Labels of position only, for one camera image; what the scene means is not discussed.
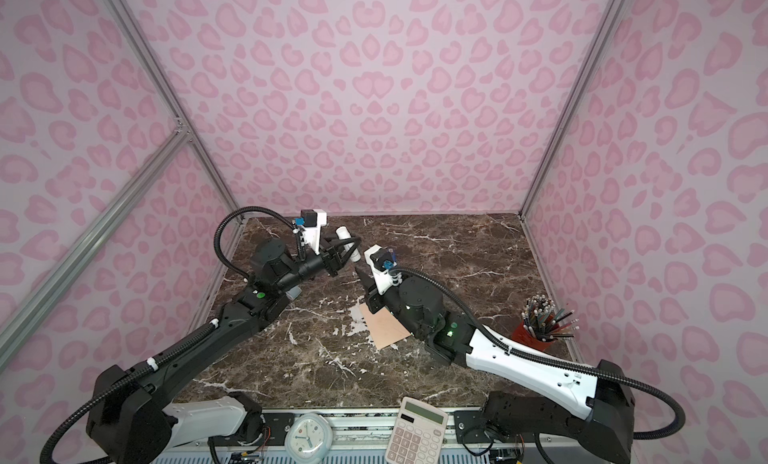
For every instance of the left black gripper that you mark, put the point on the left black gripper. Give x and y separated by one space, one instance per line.
329 263

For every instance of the beige envelope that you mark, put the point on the beige envelope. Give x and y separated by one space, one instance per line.
383 327

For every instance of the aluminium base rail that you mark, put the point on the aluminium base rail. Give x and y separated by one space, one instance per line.
361 436

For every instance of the red pen holder cup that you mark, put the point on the red pen holder cup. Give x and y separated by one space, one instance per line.
543 324

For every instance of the white calculator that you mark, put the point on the white calculator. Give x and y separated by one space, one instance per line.
417 435

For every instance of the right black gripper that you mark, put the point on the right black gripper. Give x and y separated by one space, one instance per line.
368 282

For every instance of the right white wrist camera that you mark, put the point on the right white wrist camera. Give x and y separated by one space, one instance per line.
382 263

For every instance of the white glue stick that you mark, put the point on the white glue stick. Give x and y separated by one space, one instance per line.
350 246

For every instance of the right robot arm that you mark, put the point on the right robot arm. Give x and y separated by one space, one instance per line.
594 409

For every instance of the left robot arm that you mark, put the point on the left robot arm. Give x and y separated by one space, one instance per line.
128 421

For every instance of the white round clock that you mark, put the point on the white round clock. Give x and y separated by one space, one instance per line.
310 439

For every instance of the light blue box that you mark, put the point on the light blue box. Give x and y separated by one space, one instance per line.
294 292

